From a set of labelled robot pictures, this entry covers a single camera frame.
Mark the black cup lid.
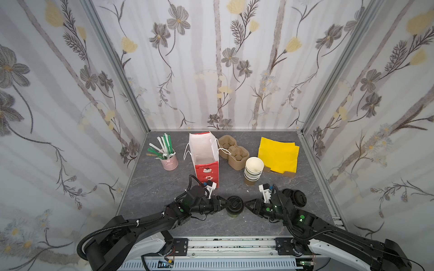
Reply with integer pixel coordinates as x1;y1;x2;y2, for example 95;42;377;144
226;195;244;212

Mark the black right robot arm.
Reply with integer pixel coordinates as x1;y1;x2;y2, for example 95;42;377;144
244;185;412;271

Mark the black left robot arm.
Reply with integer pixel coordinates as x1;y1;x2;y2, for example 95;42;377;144
76;175;229;271

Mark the single black lid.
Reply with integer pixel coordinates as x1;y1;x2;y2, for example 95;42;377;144
282;189;293;198

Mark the stack of black lids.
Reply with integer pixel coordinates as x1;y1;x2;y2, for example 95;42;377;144
291;190;307;208

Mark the stack of paper cups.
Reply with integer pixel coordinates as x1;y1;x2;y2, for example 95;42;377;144
244;157;264;186

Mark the brown cardboard napkin holder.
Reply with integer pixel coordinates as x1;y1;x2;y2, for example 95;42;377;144
263;166;296;178

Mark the brown pulp cup carrier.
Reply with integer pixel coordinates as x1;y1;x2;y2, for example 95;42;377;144
218;135;250;171

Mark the pink straw holder cup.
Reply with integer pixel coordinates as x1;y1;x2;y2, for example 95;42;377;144
160;154;179;171

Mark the yellow napkin stack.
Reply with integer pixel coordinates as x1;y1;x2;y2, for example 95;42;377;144
258;137;300;174

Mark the red white paper bag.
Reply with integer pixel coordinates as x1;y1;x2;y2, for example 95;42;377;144
183;132;231;188

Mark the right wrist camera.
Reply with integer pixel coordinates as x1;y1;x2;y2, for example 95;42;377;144
259;184;272;204

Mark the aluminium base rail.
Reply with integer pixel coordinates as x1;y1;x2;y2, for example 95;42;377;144
94;235;377;271

